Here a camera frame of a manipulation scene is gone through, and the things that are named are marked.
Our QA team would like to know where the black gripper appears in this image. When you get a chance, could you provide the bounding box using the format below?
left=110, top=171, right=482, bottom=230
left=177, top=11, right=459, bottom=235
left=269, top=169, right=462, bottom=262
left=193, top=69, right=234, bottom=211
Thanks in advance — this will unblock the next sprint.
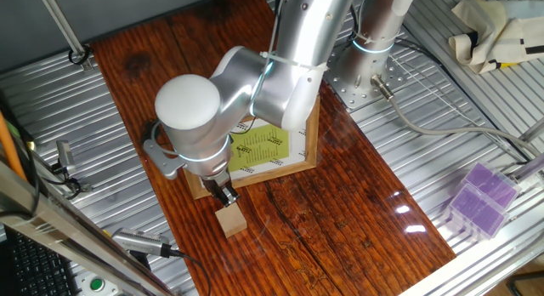
left=200, top=170, right=241, bottom=208

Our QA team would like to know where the light wooden block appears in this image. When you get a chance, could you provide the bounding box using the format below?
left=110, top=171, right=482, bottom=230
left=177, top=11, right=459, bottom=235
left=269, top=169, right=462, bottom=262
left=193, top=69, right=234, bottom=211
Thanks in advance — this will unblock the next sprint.
left=214, top=202, right=248, bottom=239

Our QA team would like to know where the dark wooden board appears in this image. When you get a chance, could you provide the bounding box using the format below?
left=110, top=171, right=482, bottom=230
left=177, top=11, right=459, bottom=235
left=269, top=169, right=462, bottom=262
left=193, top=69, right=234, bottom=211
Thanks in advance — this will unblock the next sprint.
left=90, top=0, right=456, bottom=296

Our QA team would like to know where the green push button box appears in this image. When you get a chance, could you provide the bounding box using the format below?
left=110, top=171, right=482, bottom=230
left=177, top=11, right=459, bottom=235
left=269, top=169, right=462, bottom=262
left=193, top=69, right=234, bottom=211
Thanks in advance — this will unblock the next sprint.
left=80, top=274, right=118, bottom=296

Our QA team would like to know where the black keyboard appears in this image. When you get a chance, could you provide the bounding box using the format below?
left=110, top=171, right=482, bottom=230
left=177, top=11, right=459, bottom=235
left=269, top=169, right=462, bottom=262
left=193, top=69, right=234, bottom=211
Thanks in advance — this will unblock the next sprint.
left=3, top=230, right=80, bottom=296

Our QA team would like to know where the thin metal pole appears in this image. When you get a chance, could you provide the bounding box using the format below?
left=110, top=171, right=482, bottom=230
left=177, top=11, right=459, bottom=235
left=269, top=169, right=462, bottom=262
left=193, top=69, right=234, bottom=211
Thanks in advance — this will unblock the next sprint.
left=36, top=0, right=94, bottom=72

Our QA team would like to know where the clear box with purple contents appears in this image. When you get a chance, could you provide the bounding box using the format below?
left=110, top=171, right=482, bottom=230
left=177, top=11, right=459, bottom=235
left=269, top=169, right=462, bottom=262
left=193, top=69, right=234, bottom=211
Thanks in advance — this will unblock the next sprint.
left=441, top=184, right=510, bottom=241
left=461, top=162, right=523, bottom=210

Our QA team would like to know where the aluminium edge profile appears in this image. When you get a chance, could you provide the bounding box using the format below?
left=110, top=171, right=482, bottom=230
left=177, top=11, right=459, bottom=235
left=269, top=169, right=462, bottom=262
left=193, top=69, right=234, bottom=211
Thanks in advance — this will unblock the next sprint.
left=399, top=234, right=544, bottom=296

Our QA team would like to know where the beige cloth bag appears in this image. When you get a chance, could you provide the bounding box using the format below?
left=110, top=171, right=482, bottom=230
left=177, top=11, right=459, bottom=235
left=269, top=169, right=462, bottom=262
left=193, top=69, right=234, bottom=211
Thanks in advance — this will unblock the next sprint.
left=448, top=0, right=544, bottom=75

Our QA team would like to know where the wooden picture frame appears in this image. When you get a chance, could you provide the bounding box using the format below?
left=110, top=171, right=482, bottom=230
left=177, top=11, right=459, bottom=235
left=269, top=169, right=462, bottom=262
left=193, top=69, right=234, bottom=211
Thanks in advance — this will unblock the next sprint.
left=183, top=95, right=321, bottom=200

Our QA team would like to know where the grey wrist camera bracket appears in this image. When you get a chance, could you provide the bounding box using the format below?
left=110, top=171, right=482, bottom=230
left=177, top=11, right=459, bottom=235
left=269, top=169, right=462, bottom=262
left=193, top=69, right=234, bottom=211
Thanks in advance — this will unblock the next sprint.
left=141, top=120, right=187, bottom=180

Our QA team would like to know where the black camera cable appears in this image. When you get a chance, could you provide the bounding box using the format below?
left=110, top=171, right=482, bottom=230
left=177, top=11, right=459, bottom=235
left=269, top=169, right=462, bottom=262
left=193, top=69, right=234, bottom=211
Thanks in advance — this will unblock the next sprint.
left=167, top=248, right=213, bottom=296

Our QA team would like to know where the silver depth camera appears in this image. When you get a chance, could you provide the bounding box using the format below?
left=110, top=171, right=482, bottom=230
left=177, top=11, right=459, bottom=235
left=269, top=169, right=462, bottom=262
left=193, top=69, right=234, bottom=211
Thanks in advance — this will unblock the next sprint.
left=110, top=227, right=173, bottom=259

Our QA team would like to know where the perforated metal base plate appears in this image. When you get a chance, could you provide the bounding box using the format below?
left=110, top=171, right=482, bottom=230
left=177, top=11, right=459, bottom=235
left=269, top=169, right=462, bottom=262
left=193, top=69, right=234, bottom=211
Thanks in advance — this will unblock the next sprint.
left=322, top=43, right=409, bottom=112

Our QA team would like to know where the small grey camera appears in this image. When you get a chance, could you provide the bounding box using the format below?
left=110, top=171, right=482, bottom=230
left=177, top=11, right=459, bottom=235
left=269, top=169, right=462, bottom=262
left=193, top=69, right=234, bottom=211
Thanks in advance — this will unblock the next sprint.
left=54, top=139, right=77, bottom=177

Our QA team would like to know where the aluminium frame beam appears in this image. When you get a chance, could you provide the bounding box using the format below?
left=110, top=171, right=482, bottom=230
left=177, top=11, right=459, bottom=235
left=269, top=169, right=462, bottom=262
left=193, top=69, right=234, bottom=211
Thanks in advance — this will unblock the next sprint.
left=0, top=159, right=175, bottom=296

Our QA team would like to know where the grey cable with metal plug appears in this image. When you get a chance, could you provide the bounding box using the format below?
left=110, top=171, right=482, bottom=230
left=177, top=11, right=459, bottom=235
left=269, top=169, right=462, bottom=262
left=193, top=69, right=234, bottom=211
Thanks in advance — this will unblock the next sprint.
left=370, top=73, right=544, bottom=159

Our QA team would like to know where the black cable loop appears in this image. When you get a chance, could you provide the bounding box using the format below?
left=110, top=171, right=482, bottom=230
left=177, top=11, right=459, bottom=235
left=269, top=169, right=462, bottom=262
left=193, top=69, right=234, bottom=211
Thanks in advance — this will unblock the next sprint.
left=67, top=43, right=93, bottom=66

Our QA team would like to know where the orange cable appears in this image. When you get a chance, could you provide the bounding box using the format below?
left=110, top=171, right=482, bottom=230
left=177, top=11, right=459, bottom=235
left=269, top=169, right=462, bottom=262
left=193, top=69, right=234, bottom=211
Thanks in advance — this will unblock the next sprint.
left=0, top=111, right=27, bottom=182

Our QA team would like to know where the black power cable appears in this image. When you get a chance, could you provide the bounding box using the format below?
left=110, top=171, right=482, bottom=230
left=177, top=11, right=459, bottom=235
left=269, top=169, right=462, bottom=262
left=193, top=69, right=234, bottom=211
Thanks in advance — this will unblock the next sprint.
left=394, top=37, right=530, bottom=164

